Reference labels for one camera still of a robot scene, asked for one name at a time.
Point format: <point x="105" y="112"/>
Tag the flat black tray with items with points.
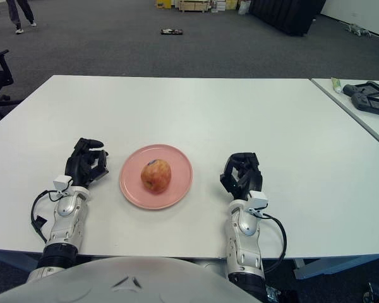
<point x="172" y="31"/>

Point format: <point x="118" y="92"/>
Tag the black draped partition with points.
<point x="287" y="14"/>

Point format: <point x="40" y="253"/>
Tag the grey robot torso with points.
<point x="161" y="274"/>

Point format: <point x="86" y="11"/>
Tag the red yellow apple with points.
<point x="156" y="176"/>

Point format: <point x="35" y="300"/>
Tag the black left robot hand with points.
<point x="82" y="165"/>

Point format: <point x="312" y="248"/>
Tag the wooden crate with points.
<point x="192" y="5"/>

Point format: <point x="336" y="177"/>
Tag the walking person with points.
<point x="17" y="12"/>

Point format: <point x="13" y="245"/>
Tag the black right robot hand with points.
<point x="248" y="178"/>

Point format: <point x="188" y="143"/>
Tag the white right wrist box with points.
<point x="259" y="199"/>

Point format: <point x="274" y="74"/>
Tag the green white tube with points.
<point x="336" y="84"/>

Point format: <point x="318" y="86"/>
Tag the grey quadruped robot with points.
<point x="358" y="29"/>

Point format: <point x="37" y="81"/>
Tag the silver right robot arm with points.
<point x="244" y="240"/>

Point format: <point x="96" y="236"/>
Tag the black handheld controller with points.
<point x="364" y="89"/>
<point x="372" y="105"/>

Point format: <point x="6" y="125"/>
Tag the white plastic bag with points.
<point x="244" y="8"/>

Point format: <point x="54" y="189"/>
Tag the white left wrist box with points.
<point x="62" y="183"/>

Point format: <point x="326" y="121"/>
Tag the pink round plate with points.
<point x="177" y="158"/>

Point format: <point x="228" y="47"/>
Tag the yellow box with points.
<point x="162" y="3"/>

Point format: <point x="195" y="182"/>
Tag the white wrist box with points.
<point x="259" y="199"/>
<point x="62" y="183"/>

